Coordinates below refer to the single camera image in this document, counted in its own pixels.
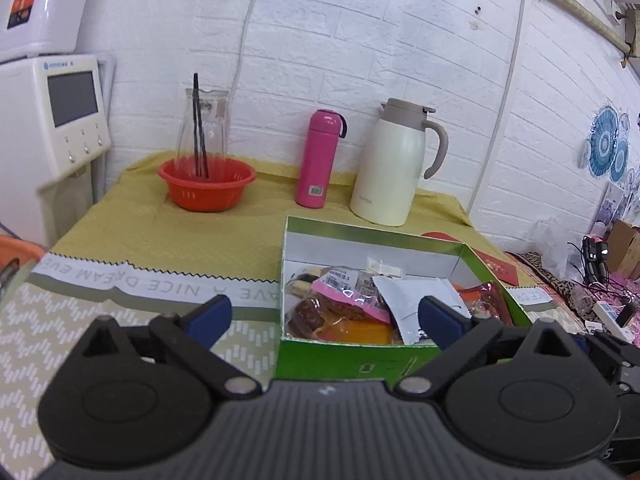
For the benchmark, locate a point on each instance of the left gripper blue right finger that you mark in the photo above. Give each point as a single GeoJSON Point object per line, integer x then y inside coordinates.
{"type": "Point", "coordinates": [463, 344]}

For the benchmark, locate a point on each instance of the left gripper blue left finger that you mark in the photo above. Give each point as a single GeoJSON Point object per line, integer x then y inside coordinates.
{"type": "Point", "coordinates": [186, 341]}

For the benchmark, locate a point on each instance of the dark brown snack bag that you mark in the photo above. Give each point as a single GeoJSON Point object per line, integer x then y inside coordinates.
{"type": "Point", "coordinates": [485, 301]}

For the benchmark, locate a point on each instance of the orange snack pouch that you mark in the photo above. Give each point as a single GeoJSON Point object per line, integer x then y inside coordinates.
{"type": "Point", "coordinates": [346, 331]}

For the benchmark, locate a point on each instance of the pink edged cookie bag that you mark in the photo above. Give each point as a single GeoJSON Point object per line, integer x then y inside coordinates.
{"type": "Point", "coordinates": [352, 293]}

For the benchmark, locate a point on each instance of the red sausage stick pack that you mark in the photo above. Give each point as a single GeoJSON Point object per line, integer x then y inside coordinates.
{"type": "Point", "coordinates": [378, 267]}

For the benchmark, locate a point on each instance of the cracker pack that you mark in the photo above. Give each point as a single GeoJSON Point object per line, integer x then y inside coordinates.
{"type": "Point", "coordinates": [299, 285]}

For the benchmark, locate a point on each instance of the patterned tablecloth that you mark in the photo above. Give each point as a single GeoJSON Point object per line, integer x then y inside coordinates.
{"type": "Point", "coordinates": [137, 254]}

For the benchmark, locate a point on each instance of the green cardboard box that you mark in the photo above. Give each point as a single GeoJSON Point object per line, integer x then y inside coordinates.
{"type": "Point", "coordinates": [431, 266]}

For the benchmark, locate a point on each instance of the round pastry packet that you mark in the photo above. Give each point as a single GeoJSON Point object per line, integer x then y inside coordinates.
{"type": "Point", "coordinates": [309, 319]}

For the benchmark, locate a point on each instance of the brown cardboard box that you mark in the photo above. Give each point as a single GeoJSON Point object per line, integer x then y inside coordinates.
{"type": "Point", "coordinates": [624, 250]}

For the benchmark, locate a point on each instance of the red plastic basket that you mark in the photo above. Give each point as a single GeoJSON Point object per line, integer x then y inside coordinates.
{"type": "Point", "coordinates": [197, 195]}

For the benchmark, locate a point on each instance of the cream thermos jug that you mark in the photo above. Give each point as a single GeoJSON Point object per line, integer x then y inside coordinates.
{"type": "Point", "coordinates": [404, 147]}

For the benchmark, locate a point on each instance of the orange plastic basin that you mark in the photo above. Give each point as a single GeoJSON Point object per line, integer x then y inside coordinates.
{"type": "Point", "coordinates": [11, 248]}

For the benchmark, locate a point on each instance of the pink thermos bottle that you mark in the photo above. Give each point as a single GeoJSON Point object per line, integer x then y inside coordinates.
{"type": "Point", "coordinates": [325, 128]}

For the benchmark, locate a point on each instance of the clear glass carafe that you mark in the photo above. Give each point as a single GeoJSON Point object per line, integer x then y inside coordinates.
{"type": "Point", "coordinates": [214, 104]}

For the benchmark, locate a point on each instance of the white water dispenser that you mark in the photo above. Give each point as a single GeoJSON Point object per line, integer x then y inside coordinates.
{"type": "Point", "coordinates": [53, 126]}

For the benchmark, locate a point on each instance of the white water purifier unit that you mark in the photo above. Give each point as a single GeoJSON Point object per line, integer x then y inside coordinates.
{"type": "Point", "coordinates": [39, 27]}

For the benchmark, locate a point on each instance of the blue wall fan decoration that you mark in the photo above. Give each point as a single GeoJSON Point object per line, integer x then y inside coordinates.
{"type": "Point", "coordinates": [606, 149]}

